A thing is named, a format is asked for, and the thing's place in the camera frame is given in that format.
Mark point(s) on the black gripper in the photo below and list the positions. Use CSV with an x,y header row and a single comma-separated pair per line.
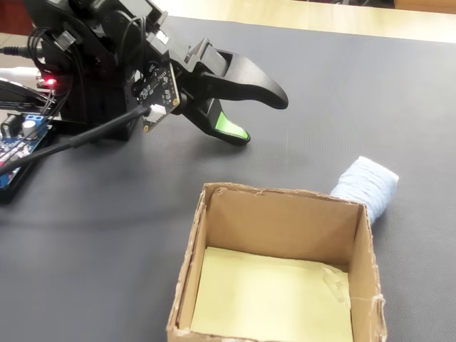
x,y
190,58

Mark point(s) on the light blue yarn-wrapped block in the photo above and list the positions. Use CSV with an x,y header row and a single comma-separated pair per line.
x,y
370,185

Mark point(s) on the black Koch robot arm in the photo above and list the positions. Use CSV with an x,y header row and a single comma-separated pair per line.
x,y
103,53

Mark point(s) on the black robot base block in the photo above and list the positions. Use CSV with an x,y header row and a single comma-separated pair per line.
x,y
107,124

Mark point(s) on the open brown cardboard box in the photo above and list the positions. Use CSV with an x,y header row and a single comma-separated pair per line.
x,y
281,217

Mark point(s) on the pale yellow paper sheet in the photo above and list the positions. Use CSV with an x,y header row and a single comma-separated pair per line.
x,y
263,295

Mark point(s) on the small board with red LED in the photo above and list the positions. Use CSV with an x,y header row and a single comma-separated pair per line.
x,y
48,82

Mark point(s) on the blue controller circuit board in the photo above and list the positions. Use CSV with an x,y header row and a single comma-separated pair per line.
x,y
14,146

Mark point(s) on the black camera circuit board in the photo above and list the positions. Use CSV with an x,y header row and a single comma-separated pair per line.
x,y
156,89

